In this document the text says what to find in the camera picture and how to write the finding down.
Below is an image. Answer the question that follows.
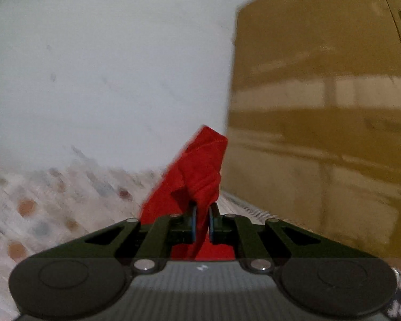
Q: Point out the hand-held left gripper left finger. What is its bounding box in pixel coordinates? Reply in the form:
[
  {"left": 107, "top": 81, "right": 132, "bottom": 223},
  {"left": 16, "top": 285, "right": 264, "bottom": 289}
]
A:
[{"left": 78, "top": 204, "right": 199, "bottom": 273}]

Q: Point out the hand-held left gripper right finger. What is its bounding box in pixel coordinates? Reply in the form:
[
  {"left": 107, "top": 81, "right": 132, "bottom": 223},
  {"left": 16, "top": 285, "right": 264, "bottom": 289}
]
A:
[{"left": 208, "top": 203, "right": 325, "bottom": 274}]

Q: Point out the wooden wardrobe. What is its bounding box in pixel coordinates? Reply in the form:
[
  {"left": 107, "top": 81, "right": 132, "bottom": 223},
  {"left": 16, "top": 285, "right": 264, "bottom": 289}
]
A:
[{"left": 221, "top": 0, "right": 401, "bottom": 262}]

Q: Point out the leaf patterned bedsheet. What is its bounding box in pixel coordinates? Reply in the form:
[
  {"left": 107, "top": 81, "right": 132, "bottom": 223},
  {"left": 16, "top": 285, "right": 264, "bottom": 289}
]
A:
[{"left": 0, "top": 145, "right": 288, "bottom": 321}]

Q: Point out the red cloth garment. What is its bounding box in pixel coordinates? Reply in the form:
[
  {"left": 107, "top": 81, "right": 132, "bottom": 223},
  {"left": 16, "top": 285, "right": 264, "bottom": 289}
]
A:
[{"left": 138, "top": 124, "right": 236, "bottom": 261}]

